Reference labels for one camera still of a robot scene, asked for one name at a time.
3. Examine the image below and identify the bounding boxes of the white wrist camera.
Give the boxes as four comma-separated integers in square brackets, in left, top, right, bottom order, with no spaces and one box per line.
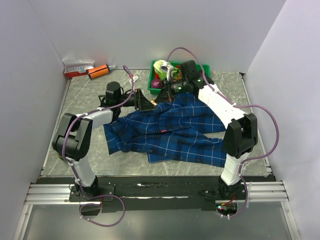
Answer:
[129,74,141,85]
[160,61,174,81]

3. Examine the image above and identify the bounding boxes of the small brooch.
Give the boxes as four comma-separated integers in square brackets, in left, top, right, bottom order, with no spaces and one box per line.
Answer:
[150,99,157,106]

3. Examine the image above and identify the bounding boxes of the green plastic crate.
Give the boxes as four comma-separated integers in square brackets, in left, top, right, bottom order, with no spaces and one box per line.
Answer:
[147,60,211,95]

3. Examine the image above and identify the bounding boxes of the red white carton box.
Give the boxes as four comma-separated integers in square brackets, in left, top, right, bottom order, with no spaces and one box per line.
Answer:
[63,60,95,79]

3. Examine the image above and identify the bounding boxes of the napa cabbage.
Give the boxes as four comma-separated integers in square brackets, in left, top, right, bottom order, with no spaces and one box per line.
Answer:
[153,60,181,80]

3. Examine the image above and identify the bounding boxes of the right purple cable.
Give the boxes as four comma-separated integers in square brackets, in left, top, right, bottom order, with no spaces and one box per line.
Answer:
[166,46,280,219]

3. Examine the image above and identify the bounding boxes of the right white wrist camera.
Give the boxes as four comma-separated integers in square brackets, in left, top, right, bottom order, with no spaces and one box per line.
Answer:
[160,61,174,81]

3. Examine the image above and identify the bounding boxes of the black folding frame stand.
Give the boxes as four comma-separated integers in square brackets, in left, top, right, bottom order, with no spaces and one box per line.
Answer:
[98,95,108,108]

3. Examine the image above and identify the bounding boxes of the orange cylinder bottle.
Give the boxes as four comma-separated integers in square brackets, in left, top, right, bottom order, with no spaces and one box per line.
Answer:
[87,64,116,80]

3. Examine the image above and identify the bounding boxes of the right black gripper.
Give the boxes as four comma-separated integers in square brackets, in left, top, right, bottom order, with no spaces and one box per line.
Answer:
[154,77,188,104]

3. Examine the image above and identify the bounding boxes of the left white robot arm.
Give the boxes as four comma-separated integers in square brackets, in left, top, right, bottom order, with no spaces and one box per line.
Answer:
[52,81,156,201]

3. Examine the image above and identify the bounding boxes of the aluminium rail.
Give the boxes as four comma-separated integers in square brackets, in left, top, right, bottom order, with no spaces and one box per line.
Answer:
[24,182,289,205]

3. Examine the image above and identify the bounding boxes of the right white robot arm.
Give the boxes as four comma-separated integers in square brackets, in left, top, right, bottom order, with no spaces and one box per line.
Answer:
[155,60,258,200]

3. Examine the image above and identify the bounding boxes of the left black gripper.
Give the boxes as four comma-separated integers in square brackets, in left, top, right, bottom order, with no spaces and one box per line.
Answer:
[117,88,158,112]

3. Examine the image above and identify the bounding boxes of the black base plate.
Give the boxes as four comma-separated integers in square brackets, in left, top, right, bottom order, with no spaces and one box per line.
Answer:
[36,175,276,213]

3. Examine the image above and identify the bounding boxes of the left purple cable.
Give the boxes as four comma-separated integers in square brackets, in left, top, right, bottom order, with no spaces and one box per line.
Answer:
[61,65,137,228]

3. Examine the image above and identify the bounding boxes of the blue plaid shirt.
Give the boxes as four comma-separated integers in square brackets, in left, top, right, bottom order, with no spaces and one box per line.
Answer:
[104,93,227,167]

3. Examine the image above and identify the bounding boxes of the purple cable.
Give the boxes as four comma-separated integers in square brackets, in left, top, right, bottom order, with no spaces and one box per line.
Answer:
[166,46,280,219]
[61,65,137,228]

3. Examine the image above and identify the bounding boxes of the red onion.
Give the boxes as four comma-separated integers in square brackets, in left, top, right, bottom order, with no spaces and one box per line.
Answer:
[150,78,163,89]

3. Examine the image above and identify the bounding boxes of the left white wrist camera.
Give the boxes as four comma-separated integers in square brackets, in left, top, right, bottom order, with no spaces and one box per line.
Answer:
[129,74,141,85]

